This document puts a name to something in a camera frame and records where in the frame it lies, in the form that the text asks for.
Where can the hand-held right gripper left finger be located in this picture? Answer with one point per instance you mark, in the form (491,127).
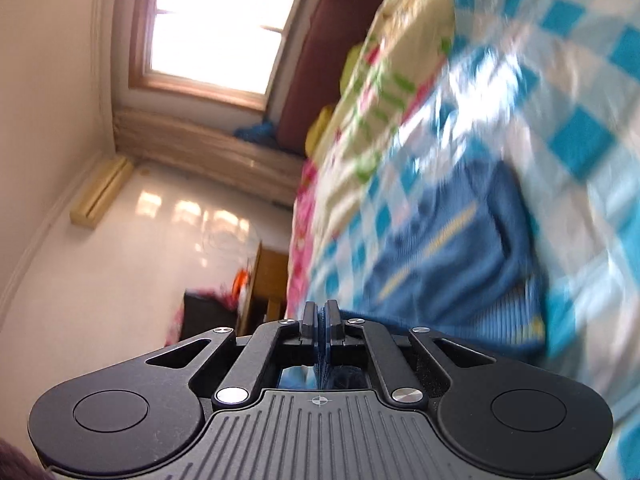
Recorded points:
(311,332)

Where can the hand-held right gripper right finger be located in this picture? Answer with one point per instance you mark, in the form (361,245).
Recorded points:
(331,332)

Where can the blue striped knit sweater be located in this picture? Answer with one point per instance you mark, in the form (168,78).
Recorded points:
(440,260)

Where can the person's right forearm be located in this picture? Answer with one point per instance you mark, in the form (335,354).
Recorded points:
(17,462)

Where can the wooden cabinet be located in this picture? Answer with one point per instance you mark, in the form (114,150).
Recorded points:
(267,280)

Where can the black television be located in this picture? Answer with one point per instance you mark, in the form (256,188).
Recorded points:
(210,315)

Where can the yellow pillow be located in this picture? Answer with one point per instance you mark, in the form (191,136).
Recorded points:
(320,130)
(352,65)

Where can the blue cloth bundle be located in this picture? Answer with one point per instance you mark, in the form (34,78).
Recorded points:
(256,134)

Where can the beige air conditioner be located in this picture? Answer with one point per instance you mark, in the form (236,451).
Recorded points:
(100,192)

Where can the dark red headboard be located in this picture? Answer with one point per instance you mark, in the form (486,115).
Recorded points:
(325,60)

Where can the floral pink yellow quilt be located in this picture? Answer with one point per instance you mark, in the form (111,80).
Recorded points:
(400,35)

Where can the window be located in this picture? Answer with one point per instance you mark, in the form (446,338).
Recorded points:
(215,20)

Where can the blue checkered bed sheet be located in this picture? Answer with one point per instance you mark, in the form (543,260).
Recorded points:
(575,85)

